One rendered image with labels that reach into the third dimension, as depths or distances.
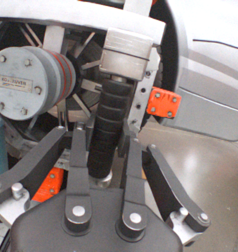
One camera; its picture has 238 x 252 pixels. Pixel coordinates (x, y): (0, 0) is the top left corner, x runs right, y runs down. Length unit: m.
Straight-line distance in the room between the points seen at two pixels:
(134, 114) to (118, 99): 0.25
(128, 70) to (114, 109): 0.04
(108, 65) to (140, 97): 0.25
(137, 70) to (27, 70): 0.18
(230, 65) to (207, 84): 0.13
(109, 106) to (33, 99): 0.15
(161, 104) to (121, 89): 0.26
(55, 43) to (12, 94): 0.18
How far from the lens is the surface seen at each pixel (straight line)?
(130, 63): 0.16
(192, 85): 0.62
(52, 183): 0.55
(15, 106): 0.30
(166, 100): 0.42
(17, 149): 0.54
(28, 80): 0.28
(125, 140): 0.16
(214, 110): 0.70
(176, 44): 0.60
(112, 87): 0.16
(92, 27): 0.20
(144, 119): 0.51
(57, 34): 0.42
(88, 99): 0.66
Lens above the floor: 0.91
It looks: 20 degrees down
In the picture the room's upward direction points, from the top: 15 degrees clockwise
